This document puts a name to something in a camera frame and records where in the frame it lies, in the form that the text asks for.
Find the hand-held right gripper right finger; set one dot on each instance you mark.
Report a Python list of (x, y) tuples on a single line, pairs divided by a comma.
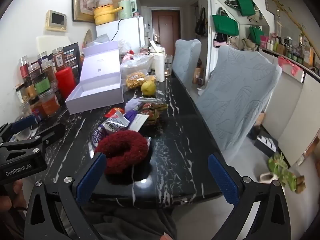
[(223, 180)]

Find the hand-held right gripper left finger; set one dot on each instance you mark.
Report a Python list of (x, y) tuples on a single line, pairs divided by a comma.
[(90, 177)]

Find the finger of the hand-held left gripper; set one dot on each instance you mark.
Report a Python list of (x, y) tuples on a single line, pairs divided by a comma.
[(52, 133), (25, 124)]

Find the dark red fluffy scrunchie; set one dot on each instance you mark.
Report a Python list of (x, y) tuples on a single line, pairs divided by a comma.
[(131, 140)]

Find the silver purple-print snack packet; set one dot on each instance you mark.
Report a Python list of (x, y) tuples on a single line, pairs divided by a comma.
[(115, 123)]

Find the red snack packet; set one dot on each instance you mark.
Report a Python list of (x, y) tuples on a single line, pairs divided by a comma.
[(113, 112)]

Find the lilac gift box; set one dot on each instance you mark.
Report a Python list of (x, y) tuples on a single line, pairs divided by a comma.
[(100, 72)]

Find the lilac sachet with tassel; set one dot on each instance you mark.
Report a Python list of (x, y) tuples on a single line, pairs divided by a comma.
[(133, 103)]

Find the green brown snack packet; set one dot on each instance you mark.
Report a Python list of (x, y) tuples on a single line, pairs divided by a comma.
[(153, 110)]

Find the person's left hand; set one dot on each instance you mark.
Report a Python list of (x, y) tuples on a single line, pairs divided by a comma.
[(10, 198)]

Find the white slipper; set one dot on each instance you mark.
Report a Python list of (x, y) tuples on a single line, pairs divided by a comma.
[(267, 177)]

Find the group of spice jars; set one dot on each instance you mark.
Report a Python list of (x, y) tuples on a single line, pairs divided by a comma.
[(41, 82)]

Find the red bottle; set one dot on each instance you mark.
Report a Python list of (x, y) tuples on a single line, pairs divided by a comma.
[(65, 81)]

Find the black shoe box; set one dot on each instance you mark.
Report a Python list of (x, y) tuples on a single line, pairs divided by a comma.
[(266, 142)]

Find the white paper card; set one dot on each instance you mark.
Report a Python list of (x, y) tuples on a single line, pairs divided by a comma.
[(140, 123)]

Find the black coffee bag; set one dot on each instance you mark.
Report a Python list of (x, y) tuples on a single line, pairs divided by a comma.
[(72, 55)]

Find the large grey covered chair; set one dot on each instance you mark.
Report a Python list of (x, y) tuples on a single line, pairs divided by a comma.
[(237, 92)]

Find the white cabinet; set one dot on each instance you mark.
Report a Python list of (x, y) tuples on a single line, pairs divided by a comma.
[(287, 105)]

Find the bag of waffle snacks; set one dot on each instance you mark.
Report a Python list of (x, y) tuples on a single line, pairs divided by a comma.
[(136, 80)]

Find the woven fan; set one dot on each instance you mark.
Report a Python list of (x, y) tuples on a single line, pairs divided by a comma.
[(88, 36)]

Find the crumpled clear plastic bag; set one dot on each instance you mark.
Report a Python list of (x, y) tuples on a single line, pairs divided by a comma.
[(103, 40)]

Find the yellow pear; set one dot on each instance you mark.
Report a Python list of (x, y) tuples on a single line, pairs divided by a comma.
[(148, 87)]

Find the white plastic bag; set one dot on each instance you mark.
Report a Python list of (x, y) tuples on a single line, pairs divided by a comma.
[(136, 63)]

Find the white tumbler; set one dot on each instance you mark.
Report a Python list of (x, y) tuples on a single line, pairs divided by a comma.
[(160, 67)]

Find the small grey covered chair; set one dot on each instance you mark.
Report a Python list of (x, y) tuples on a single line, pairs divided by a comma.
[(185, 57)]

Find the white fridge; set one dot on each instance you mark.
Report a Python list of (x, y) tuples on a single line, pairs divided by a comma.
[(130, 30)]

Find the yellow pot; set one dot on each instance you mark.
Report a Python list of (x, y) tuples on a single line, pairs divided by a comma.
[(105, 15)]

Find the clear glass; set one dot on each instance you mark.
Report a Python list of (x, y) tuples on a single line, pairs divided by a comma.
[(168, 61)]

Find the pink paper bag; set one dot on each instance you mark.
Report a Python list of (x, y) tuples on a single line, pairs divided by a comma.
[(290, 66)]

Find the cream water bottle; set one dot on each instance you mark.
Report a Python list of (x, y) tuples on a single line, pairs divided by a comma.
[(156, 50)]

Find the framed picture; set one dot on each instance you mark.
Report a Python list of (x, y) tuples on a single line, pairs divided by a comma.
[(83, 1)]

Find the beige tote bag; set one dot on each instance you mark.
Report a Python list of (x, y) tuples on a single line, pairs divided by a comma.
[(247, 44)]

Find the pale green kettle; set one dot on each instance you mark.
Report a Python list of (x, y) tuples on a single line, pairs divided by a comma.
[(126, 8)]

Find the row of cosmetic bottles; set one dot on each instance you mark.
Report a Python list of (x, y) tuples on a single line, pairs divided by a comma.
[(287, 46)]

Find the green tote bag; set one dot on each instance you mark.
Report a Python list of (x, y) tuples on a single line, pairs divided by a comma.
[(225, 25), (243, 3), (256, 33)]

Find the brown entrance door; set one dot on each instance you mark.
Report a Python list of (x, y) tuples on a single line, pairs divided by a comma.
[(165, 25)]

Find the black hanging handbag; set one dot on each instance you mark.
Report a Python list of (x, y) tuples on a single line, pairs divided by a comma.
[(201, 23)]

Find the intercom wall panel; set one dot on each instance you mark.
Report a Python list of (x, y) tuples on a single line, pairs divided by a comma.
[(56, 20)]

